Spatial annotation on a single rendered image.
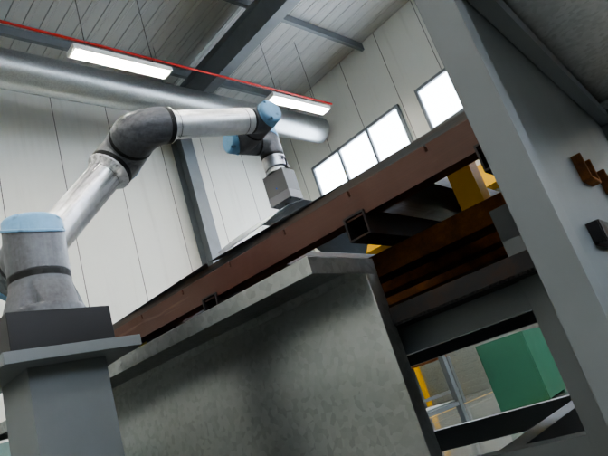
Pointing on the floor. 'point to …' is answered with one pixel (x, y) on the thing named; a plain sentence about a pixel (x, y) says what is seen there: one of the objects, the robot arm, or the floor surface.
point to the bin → (520, 369)
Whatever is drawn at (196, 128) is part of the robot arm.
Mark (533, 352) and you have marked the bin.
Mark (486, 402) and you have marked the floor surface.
